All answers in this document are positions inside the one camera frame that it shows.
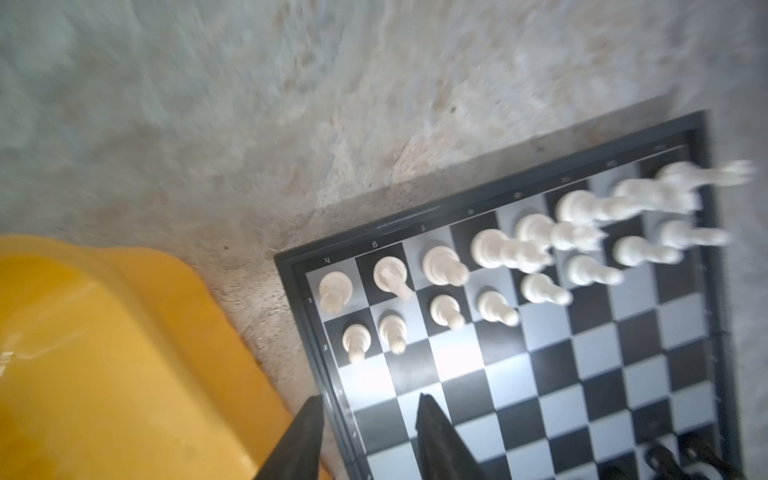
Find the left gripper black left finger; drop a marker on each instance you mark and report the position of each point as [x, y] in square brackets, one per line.
[297, 454]

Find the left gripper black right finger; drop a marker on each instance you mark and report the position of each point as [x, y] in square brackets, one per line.
[442, 454]

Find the white chess pawn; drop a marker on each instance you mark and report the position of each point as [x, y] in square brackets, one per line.
[356, 340]

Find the black white chess board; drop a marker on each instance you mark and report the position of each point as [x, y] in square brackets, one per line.
[535, 390]

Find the yellow plastic tray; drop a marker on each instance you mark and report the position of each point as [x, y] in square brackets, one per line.
[117, 363]

